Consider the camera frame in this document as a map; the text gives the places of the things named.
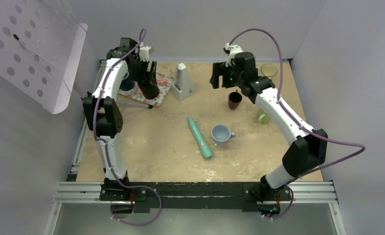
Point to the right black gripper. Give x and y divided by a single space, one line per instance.
219 69

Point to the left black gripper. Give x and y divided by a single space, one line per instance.
146 76

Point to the brown striped mug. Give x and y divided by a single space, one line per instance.
234 99

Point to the beige mug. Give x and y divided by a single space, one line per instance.
269 70

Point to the light green mug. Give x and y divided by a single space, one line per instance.
263 117

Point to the white upside-down mug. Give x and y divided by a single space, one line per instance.
221 134

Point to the black mug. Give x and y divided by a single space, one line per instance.
149 88

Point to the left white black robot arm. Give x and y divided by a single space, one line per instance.
104 119

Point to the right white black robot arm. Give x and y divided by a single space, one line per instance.
307 146

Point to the dark blue mug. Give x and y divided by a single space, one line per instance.
127 83

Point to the floral tray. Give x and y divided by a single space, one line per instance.
164 83

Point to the white wedge-shaped device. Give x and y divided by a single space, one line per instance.
183 85

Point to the teal cylindrical tube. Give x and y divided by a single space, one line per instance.
204 147

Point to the white perforated panel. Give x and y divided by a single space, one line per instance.
41 44

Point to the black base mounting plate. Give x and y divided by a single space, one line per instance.
244 196

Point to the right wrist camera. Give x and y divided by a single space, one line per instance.
231 51

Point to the aluminium frame rail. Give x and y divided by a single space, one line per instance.
88 192

